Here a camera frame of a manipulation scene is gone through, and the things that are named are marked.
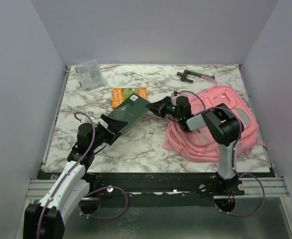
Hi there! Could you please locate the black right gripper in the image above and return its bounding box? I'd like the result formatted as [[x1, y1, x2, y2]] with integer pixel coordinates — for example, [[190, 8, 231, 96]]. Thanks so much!
[[146, 97, 182, 120]]

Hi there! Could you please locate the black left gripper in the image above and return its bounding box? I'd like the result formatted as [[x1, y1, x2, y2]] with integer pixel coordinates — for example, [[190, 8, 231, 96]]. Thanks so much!
[[91, 115, 128, 151]]

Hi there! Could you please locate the dark green notebook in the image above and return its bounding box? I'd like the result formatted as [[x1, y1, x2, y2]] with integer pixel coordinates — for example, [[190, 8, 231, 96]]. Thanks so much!
[[107, 93, 150, 134]]

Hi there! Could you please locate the orange green picture book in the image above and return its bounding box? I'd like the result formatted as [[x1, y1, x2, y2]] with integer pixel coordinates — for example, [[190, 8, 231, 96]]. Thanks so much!
[[112, 87, 147, 109]]

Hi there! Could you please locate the pink student backpack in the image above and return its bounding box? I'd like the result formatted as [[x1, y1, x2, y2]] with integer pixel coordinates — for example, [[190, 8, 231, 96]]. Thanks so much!
[[162, 74, 268, 164]]

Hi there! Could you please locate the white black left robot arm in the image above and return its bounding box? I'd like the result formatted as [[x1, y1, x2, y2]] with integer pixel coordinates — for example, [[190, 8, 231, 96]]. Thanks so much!
[[23, 115, 128, 239]]

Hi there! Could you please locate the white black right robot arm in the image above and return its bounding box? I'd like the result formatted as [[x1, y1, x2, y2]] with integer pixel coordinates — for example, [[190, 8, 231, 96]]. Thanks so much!
[[146, 96, 244, 195]]

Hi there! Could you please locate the black metal clamp tool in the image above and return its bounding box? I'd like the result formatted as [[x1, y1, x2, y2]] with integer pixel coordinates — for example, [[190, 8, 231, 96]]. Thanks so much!
[[177, 70, 217, 85]]

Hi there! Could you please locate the clear plastic organizer box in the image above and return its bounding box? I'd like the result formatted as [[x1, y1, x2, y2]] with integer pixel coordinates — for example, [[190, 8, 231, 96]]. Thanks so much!
[[75, 60, 105, 89]]

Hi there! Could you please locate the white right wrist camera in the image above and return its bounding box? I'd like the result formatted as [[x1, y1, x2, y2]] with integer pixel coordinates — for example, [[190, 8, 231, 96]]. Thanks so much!
[[171, 91, 187, 98]]

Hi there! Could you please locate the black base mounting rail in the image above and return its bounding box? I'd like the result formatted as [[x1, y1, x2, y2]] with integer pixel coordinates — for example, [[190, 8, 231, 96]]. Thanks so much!
[[84, 173, 245, 207]]

